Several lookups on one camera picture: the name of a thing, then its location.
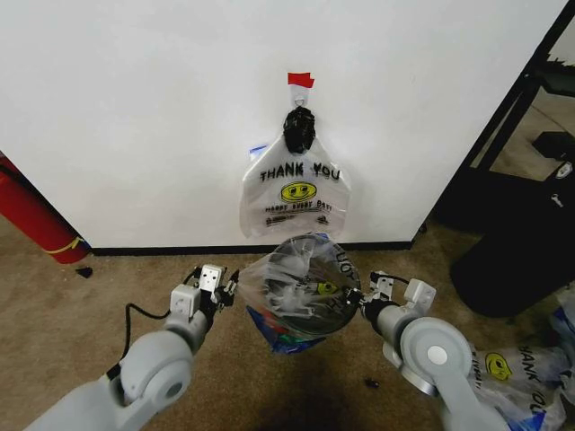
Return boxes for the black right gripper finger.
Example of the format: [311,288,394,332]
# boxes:
[342,286,366,308]

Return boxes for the clear bag lining bin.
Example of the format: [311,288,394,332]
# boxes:
[237,231,363,343]

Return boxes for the round dark trash bin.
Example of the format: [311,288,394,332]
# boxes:
[261,249,357,339]

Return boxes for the blue plastic bag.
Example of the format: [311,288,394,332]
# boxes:
[245,304,326,356]

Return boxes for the clear thank you bag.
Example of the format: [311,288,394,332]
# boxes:
[239,133,354,240]

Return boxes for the large black bin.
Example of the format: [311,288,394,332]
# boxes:
[450,214,575,319]

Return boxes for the crumpled thank you bag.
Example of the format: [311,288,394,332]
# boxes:
[465,339,575,431]

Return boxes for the crumpled blue white bag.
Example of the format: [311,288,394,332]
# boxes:
[548,286,575,344]

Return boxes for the black baseboard strip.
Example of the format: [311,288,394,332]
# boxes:
[86,241,414,258]

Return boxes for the black tape wad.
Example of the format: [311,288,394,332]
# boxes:
[282,108,318,154]

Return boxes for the red cylinder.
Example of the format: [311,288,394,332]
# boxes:
[0,149,93,266]

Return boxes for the red tape strip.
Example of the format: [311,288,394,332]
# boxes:
[287,71,316,90]

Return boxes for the flat black box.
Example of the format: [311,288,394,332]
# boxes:
[531,130,575,162]

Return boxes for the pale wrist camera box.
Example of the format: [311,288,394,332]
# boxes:
[199,264,226,292]
[369,270,396,298]

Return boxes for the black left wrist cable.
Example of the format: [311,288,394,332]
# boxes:
[105,303,173,379]

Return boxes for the clear wall hook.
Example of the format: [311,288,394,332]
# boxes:
[290,86,312,110]

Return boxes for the black metal frame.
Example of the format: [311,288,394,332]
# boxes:
[420,0,575,235]

